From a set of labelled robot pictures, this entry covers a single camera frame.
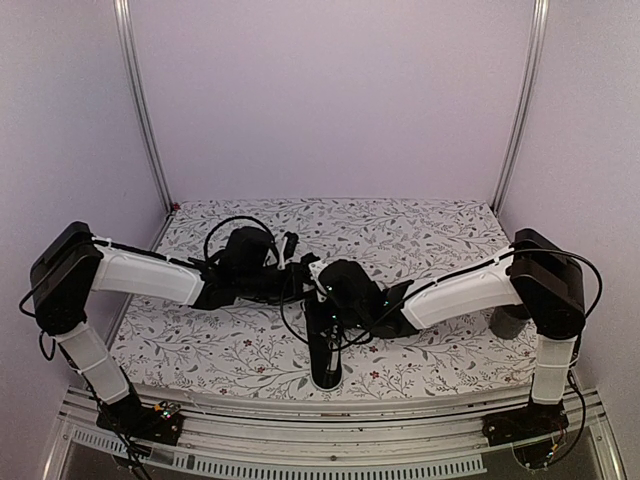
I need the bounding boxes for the front aluminium rail frame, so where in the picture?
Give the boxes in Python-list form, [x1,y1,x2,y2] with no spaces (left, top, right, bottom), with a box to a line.
[42,384,626,480]

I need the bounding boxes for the right aluminium frame post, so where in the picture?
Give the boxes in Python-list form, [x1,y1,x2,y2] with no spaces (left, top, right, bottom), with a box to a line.
[490,0,550,217]

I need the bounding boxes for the black white canvas sneaker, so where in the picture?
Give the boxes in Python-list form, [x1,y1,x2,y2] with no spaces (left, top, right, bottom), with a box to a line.
[303,299,343,392]

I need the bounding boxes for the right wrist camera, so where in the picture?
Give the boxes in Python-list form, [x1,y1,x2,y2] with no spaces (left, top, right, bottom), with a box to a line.
[301,253,328,302]

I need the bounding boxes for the left aluminium frame post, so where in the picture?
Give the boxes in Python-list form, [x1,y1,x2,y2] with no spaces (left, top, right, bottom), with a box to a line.
[113,0,174,214]

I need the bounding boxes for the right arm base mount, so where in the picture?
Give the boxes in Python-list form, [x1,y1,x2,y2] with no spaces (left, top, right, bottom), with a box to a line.
[482,400,569,446]

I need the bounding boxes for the aluminium frame post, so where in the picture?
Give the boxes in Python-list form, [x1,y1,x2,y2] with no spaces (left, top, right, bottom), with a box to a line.
[490,0,550,217]
[113,0,174,214]

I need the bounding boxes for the floral patterned table mat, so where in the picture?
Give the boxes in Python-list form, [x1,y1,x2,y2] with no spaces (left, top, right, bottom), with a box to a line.
[97,197,574,401]

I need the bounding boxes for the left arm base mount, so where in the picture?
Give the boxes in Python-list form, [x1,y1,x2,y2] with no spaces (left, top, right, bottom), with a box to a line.
[96,393,185,446]

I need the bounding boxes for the left black looped cable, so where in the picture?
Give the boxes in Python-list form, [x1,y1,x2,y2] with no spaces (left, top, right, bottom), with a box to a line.
[203,215,276,266]

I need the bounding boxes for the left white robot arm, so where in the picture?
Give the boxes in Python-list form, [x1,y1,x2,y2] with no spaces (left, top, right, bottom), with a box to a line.
[19,222,312,434]

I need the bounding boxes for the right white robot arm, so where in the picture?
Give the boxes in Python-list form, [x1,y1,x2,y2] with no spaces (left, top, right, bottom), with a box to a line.
[303,228,591,436]

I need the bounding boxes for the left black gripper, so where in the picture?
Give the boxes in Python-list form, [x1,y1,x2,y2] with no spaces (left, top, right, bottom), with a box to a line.
[237,262,308,307]

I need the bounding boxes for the grey metal mug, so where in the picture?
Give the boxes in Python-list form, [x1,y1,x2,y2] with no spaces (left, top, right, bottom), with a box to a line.
[489,305,532,340]

